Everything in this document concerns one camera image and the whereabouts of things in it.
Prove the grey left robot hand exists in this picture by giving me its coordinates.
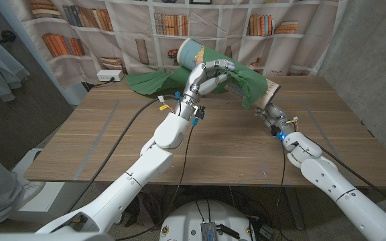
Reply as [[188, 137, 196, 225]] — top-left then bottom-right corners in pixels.
[[182, 59, 237, 101]]

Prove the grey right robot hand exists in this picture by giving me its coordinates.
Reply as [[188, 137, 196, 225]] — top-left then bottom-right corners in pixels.
[[255, 102, 297, 135]]

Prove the map-printed cardboard tube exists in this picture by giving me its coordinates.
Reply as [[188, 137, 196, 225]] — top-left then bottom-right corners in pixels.
[[176, 37, 281, 110]]

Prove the green crepe paper sheet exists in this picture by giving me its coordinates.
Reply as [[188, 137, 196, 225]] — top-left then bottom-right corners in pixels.
[[125, 46, 269, 110]]

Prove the printed bookshelf backdrop cloth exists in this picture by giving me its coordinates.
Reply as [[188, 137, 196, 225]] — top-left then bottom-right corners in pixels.
[[7, 0, 348, 90]]

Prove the white power strip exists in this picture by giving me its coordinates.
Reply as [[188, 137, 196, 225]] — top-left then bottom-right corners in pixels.
[[96, 69, 124, 82]]

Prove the grey table leg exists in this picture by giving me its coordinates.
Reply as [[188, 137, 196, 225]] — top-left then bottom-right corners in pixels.
[[283, 186, 305, 231]]

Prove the silver finned module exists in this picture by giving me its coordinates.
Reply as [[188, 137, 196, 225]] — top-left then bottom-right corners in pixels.
[[200, 221, 218, 241]]

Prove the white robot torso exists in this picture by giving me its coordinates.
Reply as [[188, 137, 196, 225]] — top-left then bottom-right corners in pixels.
[[159, 199, 257, 241]]

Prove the pinkish cloth under table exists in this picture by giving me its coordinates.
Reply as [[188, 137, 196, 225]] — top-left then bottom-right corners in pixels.
[[135, 190, 164, 232]]

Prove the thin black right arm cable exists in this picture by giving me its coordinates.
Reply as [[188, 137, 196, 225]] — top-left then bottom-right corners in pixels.
[[275, 140, 287, 209]]

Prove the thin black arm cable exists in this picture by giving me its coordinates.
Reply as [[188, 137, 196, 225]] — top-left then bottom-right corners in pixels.
[[275, 140, 287, 209], [115, 125, 196, 241]]

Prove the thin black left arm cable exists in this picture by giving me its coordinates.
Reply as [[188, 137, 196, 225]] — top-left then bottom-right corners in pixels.
[[115, 125, 196, 241]]

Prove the black power strip cable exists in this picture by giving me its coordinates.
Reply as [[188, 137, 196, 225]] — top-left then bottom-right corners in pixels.
[[84, 77, 115, 91]]

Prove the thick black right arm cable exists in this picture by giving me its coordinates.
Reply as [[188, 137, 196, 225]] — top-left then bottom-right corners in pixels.
[[305, 135, 386, 212]]

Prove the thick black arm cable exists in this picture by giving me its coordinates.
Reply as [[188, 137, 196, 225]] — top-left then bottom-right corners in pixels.
[[65, 94, 180, 215], [305, 135, 386, 212]]

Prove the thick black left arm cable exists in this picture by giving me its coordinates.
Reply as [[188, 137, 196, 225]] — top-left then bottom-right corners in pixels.
[[65, 94, 180, 215]]

